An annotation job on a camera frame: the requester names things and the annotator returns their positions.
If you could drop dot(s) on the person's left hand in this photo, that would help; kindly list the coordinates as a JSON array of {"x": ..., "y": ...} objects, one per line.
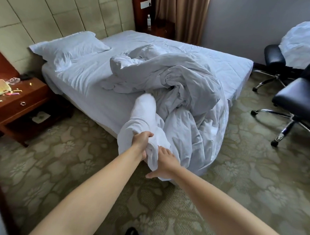
[{"x": 141, "y": 143}]

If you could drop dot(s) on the person's right hand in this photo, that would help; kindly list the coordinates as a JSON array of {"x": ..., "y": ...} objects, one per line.
[{"x": 167, "y": 165}]

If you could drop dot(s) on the white bed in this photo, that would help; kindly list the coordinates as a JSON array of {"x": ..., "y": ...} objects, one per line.
[{"x": 90, "y": 80}]

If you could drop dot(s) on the white duvet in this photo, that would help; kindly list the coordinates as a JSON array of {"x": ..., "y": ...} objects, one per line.
[{"x": 192, "y": 79}]

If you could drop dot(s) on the person's right forearm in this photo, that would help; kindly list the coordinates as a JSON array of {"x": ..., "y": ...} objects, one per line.
[{"x": 225, "y": 214}]

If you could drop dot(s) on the person's left forearm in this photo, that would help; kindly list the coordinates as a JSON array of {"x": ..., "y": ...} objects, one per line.
[{"x": 89, "y": 200}]

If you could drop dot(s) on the person's black shoe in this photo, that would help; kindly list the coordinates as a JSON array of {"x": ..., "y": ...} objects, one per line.
[{"x": 131, "y": 234}]

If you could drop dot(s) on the white slipper packet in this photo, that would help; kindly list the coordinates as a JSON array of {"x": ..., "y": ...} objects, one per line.
[{"x": 41, "y": 117}]

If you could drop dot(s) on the wooden nightstand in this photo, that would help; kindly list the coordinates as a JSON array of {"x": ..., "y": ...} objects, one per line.
[
  {"x": 30, "y": 95},
  {"x": 161, "y": 30}
]

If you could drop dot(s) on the white pillow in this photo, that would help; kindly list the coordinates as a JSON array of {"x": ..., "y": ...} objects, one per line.
[{"x": 71, "y": 47}]

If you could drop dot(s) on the clear water bottle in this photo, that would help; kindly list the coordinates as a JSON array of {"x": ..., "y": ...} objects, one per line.
[{"x": 149, "y": 21}]

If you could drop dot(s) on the beige curtain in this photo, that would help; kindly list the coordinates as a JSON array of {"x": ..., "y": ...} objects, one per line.
[{"x": 182, "y": 17}]

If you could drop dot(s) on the black round ashtray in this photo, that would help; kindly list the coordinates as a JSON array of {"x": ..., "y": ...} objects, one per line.
[{"x": 26, "y": 77}]

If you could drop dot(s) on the scatter of small coloured pieces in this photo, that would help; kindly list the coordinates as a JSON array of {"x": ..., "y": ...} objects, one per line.
[{"x": 17, "y": 90}]

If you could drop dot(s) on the clear glass ashtray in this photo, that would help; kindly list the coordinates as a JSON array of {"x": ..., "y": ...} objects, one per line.
[{"x": 13, "y": 81}]

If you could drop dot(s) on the black office chair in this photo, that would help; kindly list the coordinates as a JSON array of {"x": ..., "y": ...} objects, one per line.
[
  {"x": 297, "y": 98},
  {"x": 274, "y": 56}
]

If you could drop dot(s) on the beige telephone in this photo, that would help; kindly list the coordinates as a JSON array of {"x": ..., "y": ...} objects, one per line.
[{"x": 1, "y": 87}]

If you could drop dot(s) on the beige padded headboard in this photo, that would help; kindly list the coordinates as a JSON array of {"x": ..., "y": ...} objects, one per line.
[{"x": 46, "y": 14}]

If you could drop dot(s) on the white bedding bundle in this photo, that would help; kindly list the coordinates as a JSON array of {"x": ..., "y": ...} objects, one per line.
[{"x": 301, "y": 43}]

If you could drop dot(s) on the white wall socket panel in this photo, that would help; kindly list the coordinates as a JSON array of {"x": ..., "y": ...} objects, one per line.
[{"x": 145, "y": 4}]

